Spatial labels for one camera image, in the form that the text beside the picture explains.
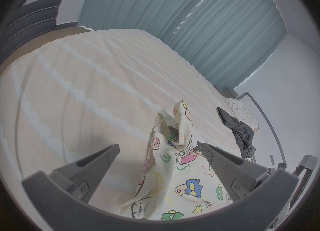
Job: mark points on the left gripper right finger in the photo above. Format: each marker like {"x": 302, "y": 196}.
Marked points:
{"x": 232, "y": 172}

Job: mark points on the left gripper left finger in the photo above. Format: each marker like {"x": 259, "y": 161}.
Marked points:
{"x": 87, "y": 172}

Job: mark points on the white printed pyjama top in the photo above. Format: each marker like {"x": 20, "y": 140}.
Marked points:
{"x": 175, "y": 175}

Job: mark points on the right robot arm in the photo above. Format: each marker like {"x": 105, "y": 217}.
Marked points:
{"x": 306, "y": 161}

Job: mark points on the bed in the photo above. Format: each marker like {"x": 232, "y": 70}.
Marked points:
{"x": 87, "y": 87}

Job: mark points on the black garment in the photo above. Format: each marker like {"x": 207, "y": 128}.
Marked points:
{"x": 241, "y": 134}

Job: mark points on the white printed pillow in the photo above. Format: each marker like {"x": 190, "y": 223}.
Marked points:
{"x": 243, "y": 112}

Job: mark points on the grey bedside table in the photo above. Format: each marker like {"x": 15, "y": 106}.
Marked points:
{"x": 225, "y": 91}

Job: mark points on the black padded chair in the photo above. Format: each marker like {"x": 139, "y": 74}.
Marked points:
{"x": 30, "y": 24}

